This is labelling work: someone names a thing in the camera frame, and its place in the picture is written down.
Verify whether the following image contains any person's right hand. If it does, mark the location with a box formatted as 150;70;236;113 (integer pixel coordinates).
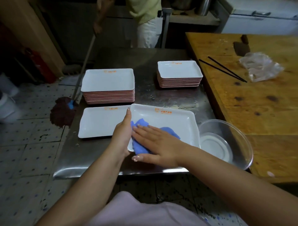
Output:
131;124;187;168

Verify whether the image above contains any person's left hand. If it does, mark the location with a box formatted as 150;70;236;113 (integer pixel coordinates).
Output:
111;108;133;161

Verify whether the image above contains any blue cloth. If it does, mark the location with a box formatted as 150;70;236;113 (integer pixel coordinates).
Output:
130;118;181;155

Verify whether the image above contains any white rectangular plate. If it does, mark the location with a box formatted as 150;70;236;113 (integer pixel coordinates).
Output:
127;103;201;153

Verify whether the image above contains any steel work table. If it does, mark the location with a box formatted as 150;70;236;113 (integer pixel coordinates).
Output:
53;47;216;179

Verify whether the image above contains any stack of white plates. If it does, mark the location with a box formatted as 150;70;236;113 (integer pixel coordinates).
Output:
157;60;203;88
81;68;135;105

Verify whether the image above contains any person's right forearm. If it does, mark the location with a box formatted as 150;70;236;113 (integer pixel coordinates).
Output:
178;144;298;226

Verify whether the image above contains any person's left forearm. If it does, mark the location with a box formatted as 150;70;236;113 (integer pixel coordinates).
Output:
36;149;126;226

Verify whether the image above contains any clear glass bowl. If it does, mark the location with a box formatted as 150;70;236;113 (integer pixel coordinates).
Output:
198;119;254;170

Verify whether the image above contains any mop with dark red head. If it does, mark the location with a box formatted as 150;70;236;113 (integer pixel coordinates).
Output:
49;34;96;129

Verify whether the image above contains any loose light floor tile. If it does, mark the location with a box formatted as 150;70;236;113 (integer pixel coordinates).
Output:
58;74;82;87

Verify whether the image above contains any grey brick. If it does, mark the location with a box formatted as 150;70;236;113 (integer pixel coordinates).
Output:
61;64;82;75

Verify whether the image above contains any black chopstick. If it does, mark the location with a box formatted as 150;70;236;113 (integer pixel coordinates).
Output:
198;59;246;83
207;56;248;83

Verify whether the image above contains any red fire extinguisher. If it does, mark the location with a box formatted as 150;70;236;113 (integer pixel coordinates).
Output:
24;47;56;84

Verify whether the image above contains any wooden table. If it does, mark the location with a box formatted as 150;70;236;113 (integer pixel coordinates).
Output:
185;32;298;184

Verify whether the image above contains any white plastic bucket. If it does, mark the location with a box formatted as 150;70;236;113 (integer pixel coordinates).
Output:
0;93;19;124
0;73;19;97

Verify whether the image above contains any stainless steel cabinet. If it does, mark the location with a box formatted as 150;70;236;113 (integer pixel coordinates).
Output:
44;0;173;66

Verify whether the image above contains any crumpled clear plastic bag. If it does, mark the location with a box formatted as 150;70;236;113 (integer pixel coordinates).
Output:
239;52;285;83

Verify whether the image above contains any beige side counter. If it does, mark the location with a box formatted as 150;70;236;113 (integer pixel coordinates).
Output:
169;13;220;26

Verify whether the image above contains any steel basin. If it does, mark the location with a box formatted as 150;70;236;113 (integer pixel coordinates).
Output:
171;0;196;11

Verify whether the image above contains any steel jug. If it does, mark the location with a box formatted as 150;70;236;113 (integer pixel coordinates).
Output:
194;0;211;16

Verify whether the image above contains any white chest freezer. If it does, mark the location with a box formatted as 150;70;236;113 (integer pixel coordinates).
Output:
218;0;298;35

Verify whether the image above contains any steel cleaver with dark handle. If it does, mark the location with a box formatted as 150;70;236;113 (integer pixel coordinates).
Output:
233;34;251;57

